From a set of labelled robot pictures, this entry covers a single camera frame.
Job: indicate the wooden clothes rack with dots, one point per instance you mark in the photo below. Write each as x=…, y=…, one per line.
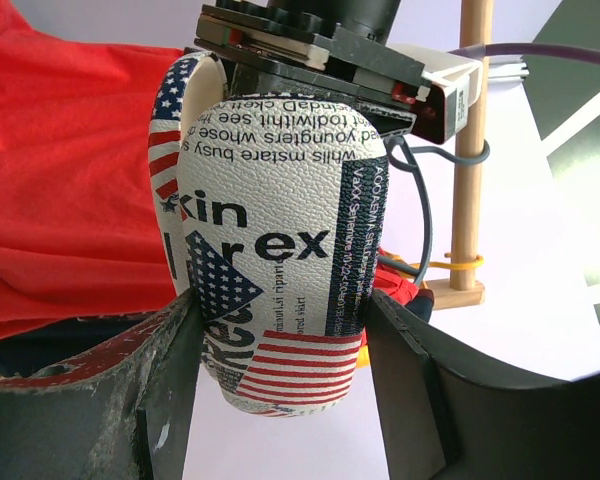
x=461, y=288

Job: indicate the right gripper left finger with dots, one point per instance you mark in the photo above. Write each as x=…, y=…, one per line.
x=121, y=410

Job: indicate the grey-blue clothes hanger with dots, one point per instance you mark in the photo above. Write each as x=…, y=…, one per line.
x=402, y=157

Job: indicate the red tank top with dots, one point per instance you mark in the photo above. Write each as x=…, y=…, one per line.
x=78, y=232

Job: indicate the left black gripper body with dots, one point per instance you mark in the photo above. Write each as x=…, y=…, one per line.
x=333, y=50

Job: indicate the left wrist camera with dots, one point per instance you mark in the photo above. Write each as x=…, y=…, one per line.
x=441, y=107

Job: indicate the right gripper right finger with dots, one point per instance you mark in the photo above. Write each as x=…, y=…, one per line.
x=449, y=411

